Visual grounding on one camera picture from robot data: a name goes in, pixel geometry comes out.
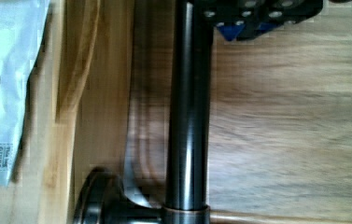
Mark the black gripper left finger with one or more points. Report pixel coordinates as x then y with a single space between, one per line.
234 19

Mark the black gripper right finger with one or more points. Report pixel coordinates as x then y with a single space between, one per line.
273 14

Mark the light wooden drawer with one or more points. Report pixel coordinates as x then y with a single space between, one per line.
102 62

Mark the black metal drawer handle bar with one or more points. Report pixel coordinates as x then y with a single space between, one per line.
102 199

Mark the dark wooden cutting board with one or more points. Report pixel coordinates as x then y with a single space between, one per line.
280 142

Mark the Deep River chips bag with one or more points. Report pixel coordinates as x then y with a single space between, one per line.
22 24

